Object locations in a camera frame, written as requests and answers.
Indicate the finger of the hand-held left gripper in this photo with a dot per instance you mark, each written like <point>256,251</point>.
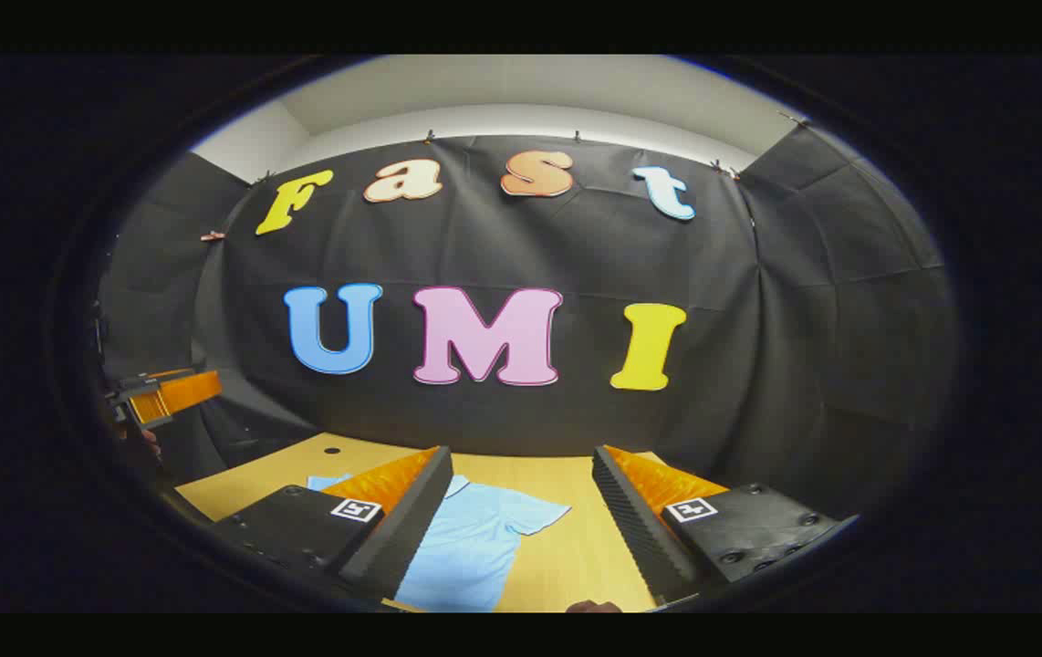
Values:
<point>179,394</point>

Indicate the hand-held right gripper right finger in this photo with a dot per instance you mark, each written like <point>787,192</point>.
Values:
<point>640,529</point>

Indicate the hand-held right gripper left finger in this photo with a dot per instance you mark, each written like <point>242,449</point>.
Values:
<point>411,520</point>

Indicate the light blue T-shirt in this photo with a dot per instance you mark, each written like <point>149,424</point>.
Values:
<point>475,538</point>

